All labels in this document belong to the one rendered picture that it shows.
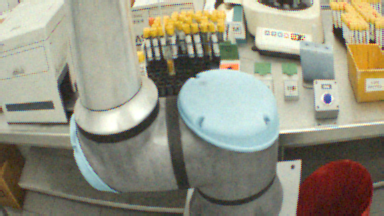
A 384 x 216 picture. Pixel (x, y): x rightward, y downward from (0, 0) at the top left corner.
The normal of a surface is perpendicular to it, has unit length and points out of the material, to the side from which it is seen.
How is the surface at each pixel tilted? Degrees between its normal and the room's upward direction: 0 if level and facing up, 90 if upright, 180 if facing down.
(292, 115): 0
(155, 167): 74
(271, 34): 25
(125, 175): 89
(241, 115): 9
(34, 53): 90
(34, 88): 90
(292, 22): 90
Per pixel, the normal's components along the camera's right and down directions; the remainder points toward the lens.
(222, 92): 0.00, -0.76
